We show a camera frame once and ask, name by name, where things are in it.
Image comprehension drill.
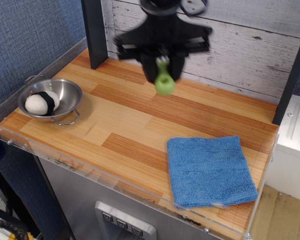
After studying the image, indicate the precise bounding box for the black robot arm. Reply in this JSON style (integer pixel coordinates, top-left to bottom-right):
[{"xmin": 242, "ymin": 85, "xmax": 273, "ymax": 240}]
[{"xmin": 113, "ymin": 0, "xmax": 212, "ymax": 83}]

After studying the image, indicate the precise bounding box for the steel cabinet front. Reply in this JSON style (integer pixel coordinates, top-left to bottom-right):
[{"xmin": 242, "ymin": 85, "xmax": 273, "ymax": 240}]
[{"xmin": 38, "ymin": 158, "xmax": 216, "ymax": 240}]

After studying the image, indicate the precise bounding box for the clear acrylic edge guard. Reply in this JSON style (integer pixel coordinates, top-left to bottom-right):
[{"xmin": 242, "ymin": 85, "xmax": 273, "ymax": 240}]
[{"xmin": 0, "ymin": 120, "xmax": 281, "ymax": 240}]

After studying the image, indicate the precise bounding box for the silver button panel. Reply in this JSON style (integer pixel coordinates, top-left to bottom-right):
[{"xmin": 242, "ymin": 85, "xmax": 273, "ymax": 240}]
[{"xmin": 94, "ymin": 200, "xmax": 157, "ymax": 240}]

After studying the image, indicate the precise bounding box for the dark right post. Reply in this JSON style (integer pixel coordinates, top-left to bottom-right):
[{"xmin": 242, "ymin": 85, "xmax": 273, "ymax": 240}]
[{"xmin": 272, "ymin": 46, "xmax": 300, "ymax": 126}]

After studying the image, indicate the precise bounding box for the yellow object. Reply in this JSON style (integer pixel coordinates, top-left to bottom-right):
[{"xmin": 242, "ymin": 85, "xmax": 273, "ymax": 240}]
[{"xmin": 8, "ymin": 232, "xmax": 35, "ymax": 240}]

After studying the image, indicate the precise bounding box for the green handled grey spatula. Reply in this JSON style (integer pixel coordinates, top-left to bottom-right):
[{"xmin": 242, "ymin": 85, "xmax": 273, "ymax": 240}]
[{"xmin": 154, "ymin": 60, "xmax": 176, "ymax": 96}]

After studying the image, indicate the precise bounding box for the white aluminium block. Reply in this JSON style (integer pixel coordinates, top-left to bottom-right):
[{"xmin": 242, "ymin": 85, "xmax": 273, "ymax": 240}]
[{"xmin": 265, "ymin": 95, "xmax": 300, "ymax": 200}]

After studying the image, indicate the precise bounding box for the dark left post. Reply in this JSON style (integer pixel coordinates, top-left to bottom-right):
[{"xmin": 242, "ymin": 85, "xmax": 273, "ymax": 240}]
[{"xmin": 81, "ymin": 0, "xmax": 108, "ymax": 70}]

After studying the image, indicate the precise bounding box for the white toy rice ball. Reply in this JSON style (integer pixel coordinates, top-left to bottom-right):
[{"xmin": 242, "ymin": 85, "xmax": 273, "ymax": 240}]
[{"xmin": 25, "ymin": 90, "xmax": 60, "ymax": 116}]

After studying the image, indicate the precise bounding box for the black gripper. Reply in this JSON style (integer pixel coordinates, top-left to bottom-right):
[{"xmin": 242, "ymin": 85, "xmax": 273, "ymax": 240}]
[{"xmin": 114, "ymin": 14, "xmax": 213, "ymax": 83}]

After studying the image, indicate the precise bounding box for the steel bowl with handles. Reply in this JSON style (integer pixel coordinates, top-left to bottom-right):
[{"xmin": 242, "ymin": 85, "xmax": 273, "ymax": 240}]
[{"xmin": 17, "ymin": 75, "xmax": 83, "ymax": 126}]

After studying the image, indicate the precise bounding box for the black cable bundle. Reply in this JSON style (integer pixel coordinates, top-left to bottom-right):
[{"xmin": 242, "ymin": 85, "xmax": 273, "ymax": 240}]
[{"xmin": 0, "ymin": 216, "xmax": 32, "ymax": 240}]

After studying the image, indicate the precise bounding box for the blue towel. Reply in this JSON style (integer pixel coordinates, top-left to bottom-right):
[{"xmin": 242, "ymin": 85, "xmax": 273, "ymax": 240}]
[{"xmin": 166, "ymin": 136, "xmax": 258, "ymax": 209}]

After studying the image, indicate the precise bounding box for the dark post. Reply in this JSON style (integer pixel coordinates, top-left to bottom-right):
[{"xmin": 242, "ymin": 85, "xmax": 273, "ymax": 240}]
[
  {"xmin": 272, "ymin": 46, "xmax": 300, "ymax": 126},
  {"xmin": 81, "ymin": 0, "xmax": 108, "ymax": 70}
]

